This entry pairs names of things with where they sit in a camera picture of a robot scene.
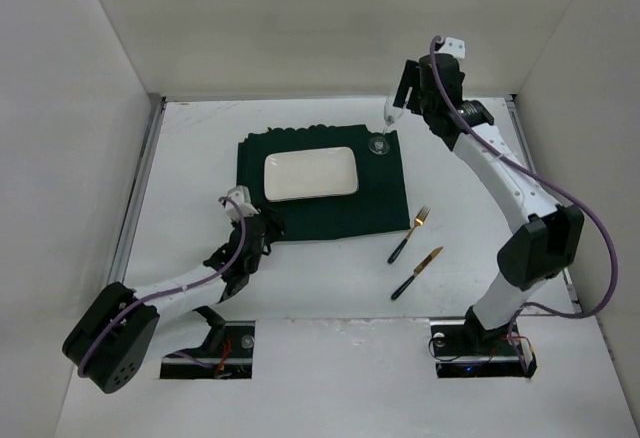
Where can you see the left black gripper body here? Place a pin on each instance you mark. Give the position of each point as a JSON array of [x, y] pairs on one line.
[[267, 228]]

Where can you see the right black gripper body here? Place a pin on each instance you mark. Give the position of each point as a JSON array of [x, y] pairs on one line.
[[410, 88]]

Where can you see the clear champagne flute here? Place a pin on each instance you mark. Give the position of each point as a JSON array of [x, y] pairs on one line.
[[392, 113]]

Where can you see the white rectangular plate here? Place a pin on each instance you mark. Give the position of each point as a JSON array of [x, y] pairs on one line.
[[308, 174]]

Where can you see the dark green cloth napkin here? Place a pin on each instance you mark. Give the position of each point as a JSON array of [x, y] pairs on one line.
[[379, 206]]

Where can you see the gold fork green handle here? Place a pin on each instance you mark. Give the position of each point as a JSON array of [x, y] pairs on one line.
[[418, 221]]

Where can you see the gold knife green handle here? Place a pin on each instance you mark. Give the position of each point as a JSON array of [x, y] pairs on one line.
[[416, 272]]

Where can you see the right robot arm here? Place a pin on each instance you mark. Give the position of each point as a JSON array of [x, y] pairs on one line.
[[470, 132]]

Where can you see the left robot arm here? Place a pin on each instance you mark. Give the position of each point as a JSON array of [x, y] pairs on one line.
[[111, 340]]

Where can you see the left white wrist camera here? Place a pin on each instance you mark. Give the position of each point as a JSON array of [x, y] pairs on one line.
[[237, 203]]

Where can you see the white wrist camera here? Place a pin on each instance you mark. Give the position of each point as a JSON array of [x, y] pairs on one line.
[[451, 46], [237, 203]]

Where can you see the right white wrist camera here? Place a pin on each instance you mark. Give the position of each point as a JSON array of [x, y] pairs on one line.
[[451, 46]]

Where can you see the right aluminium table rail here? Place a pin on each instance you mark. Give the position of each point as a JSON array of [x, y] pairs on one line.
[[545, 237]]

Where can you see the aluminium table rail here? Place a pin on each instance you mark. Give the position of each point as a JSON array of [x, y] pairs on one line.
[[121, 256], [545, 237]]

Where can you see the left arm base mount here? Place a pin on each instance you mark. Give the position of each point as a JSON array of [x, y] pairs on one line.
[[224, 353]]

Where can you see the left aluminium table rail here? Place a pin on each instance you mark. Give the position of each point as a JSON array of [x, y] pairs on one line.
[[121, 256]]

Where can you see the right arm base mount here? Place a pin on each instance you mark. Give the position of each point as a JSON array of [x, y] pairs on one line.
[[461, 349]]

